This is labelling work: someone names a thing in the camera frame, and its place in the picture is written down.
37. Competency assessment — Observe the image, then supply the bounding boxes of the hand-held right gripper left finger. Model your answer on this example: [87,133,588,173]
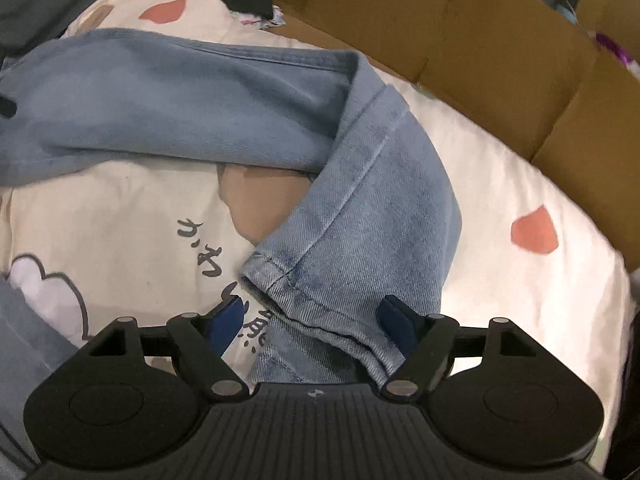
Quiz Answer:
[87,296,251,402]

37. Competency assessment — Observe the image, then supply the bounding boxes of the colourful patterned cloth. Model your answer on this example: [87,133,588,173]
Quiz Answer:
[239,4,286,28]

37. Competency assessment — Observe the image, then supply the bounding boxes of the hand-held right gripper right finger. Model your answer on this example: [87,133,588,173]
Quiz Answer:
[376,295,538,402]

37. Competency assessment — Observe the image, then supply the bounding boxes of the light blue denim jeans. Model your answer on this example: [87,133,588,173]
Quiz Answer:
[0,27,463,471]

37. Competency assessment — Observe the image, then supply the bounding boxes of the large brown cardboard sheet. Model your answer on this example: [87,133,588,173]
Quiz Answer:
[260,0,640,273]

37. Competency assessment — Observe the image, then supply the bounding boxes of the dark grey quilt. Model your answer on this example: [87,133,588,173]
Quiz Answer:
[0,0,146,61]

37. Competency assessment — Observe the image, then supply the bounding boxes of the cream printed bedsheet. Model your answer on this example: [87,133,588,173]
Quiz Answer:
[0,0,638,480]

